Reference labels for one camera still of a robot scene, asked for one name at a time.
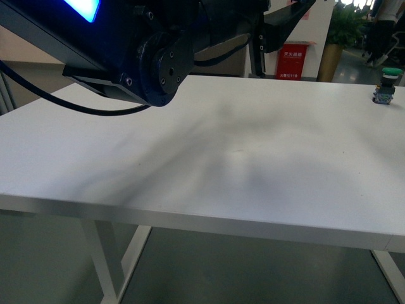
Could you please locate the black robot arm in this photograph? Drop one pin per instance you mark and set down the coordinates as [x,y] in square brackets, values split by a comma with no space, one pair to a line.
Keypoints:
[141,51]

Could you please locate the red fire extinguisher box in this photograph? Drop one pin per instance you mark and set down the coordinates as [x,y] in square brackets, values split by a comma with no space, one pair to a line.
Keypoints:
[291,59]

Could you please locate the right potted plant gold pot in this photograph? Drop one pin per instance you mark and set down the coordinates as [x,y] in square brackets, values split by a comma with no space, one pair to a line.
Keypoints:
[343,32]

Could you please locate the right white table leg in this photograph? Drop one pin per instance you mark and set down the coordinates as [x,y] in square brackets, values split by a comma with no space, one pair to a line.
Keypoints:
[391,272]

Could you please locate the person in background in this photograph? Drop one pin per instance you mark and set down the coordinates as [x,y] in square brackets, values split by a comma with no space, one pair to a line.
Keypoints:
[382,29]

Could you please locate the white table leg frame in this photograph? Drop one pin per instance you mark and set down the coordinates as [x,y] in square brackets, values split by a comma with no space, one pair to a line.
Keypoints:
[114,270]

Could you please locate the green push button switch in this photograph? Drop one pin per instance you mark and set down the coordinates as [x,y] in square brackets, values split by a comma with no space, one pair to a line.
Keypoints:
[384,91]

